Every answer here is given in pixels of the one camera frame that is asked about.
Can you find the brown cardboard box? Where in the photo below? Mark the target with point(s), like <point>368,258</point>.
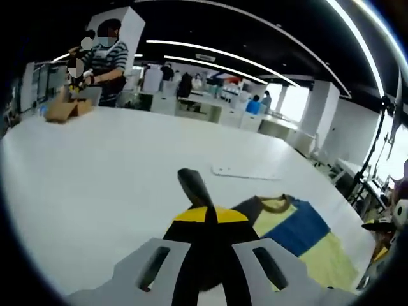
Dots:
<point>67,110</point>

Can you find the clear template sheet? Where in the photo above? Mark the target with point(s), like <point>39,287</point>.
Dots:
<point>245,172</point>

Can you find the short ceiling light strip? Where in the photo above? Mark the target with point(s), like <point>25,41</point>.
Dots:
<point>216,66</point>

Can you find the bright ceiling light strip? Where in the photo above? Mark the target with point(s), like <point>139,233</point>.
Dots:
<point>360,41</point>

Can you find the long ceiling light strip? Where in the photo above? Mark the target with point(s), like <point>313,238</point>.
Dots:
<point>223,55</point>

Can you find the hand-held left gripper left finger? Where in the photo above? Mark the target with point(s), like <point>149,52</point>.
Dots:
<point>150,280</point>

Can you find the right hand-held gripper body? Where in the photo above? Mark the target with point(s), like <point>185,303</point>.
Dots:
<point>402,213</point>

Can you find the black tripod stand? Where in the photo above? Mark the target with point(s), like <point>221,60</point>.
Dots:
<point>373,150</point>

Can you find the row of white office cabinets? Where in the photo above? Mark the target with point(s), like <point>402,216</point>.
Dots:
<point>223,111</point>

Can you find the yellow blue grey garment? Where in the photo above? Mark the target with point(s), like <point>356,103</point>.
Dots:
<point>303,229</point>

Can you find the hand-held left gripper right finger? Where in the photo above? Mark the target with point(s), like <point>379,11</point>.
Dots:
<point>283,280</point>

